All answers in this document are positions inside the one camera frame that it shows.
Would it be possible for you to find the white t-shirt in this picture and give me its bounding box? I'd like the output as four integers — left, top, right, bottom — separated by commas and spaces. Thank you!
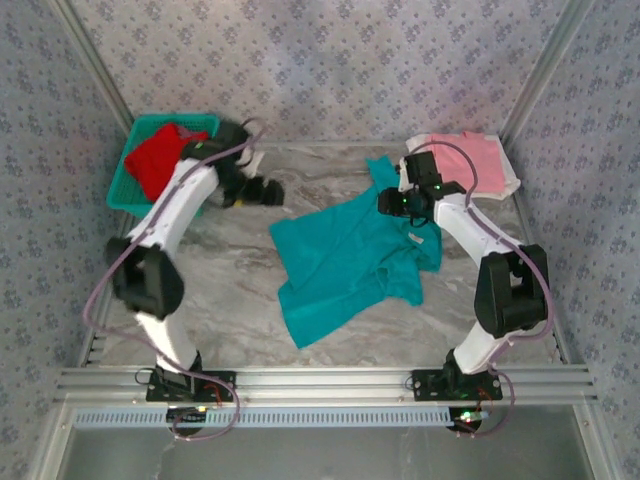
405, 132, 522, 201

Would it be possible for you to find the aluminium mounting rail beam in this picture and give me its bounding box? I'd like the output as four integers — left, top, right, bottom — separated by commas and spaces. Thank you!
54, 366, 599, 405

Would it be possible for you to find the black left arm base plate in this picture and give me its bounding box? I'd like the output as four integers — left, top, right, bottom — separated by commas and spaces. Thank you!
145, 369, 237, 404

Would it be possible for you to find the teal t-shirt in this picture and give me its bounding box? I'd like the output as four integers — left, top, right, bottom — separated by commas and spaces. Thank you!
268, 154, 444, 350

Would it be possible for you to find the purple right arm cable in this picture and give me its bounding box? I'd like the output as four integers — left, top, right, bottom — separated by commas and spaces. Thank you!
410, 140, 555, 440

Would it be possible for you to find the aluminium frame post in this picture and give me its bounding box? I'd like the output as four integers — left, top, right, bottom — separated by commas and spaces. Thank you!
52, 0, 135, 134
499, 0, 599, 146

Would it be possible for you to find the pink t-shirt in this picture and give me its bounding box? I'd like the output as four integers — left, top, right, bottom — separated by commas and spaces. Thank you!
429, 130, 505, 194

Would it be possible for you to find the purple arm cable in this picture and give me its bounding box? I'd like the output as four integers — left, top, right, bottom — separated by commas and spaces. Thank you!
82, 117, 267, 442
410, 140, 555, 440

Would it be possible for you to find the grey slotted cable duct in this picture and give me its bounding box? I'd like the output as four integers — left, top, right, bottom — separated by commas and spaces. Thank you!
73, 405, 459, 429

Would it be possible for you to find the aluminium table edge rail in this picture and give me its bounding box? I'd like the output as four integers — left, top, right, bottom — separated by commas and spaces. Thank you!
514, 194, 571, 364
77, 214, 136, 369

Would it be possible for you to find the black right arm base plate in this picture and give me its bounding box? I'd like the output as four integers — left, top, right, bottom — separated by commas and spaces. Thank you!
410, 368, 504, 402

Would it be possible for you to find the red t-shirt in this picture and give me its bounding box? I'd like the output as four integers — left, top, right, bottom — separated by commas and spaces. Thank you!
123, 123, 210, 204

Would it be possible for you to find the controller board with LEDs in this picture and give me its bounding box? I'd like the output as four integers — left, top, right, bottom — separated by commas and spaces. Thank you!
448, 407, 489, 435
166, 406, 209, 436

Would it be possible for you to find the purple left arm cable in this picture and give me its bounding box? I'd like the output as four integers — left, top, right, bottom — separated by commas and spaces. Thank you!
82, 117, 267, 442

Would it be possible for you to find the teal plastic basket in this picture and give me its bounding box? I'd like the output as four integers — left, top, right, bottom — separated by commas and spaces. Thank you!
107, 113, 222, 219

